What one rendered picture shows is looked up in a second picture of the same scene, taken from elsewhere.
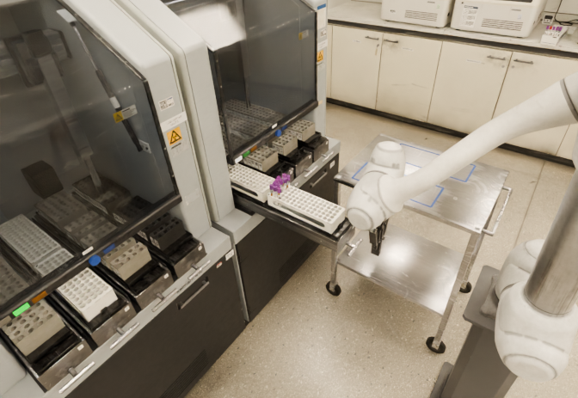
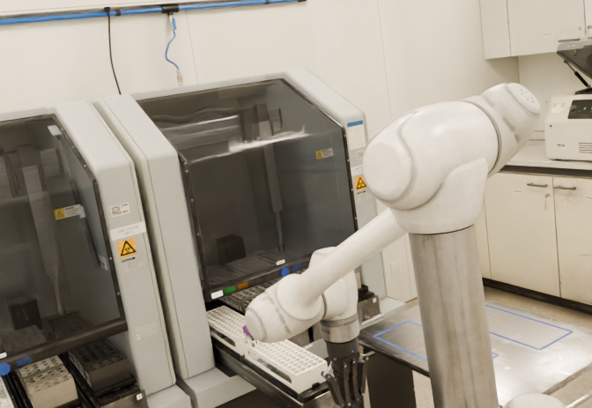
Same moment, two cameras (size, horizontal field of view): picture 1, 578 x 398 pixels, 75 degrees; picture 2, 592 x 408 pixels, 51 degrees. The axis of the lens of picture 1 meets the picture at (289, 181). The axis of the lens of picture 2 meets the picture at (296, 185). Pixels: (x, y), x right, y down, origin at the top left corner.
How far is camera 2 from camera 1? 0.82 m
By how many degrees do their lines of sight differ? 32
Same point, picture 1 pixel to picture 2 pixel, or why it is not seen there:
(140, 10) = (122, 125)
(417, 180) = (310, 271)
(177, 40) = (144, 149)
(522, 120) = not seen: hidden behind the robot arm
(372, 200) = (267, 300)
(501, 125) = not seen: hidden behind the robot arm
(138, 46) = (100, 152)
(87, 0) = (76, 117)
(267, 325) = not seen: outside the picture
